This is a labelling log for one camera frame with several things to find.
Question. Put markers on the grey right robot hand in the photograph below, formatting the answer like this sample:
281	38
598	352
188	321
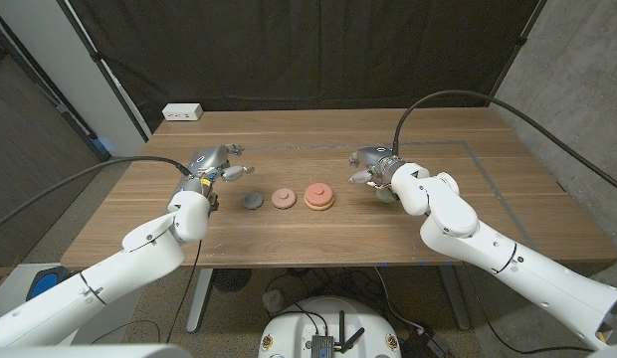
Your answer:
380	161

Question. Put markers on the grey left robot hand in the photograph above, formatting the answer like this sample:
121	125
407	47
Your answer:
209	161

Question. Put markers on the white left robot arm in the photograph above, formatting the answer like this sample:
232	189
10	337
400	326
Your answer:
139	248

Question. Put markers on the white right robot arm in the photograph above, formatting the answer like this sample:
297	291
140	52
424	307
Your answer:
453	214

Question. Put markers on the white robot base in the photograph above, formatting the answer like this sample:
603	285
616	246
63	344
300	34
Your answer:
288	328

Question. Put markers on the white power strip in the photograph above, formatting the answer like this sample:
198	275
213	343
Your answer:
182	112

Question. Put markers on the black round floor fan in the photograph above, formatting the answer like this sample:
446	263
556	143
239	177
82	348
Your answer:
232	279

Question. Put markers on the black backdrop curtain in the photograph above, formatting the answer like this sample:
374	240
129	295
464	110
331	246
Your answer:
308	50

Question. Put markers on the black backdrop stand pole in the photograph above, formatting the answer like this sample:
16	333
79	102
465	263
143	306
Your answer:
517	47
104	69

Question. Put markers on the metal table leg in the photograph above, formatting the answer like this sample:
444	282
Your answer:
455	303
199	303

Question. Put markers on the grey round floor object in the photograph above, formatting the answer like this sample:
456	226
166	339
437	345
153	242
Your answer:
273	301

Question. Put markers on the black power adapter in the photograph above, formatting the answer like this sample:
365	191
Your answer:
423	344

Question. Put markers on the black antenna radio box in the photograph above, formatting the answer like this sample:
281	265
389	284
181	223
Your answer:
322	345

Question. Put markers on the blue foot pedal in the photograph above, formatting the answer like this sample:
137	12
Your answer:
47	282

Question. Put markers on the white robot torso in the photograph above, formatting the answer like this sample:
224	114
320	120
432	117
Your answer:
89	352

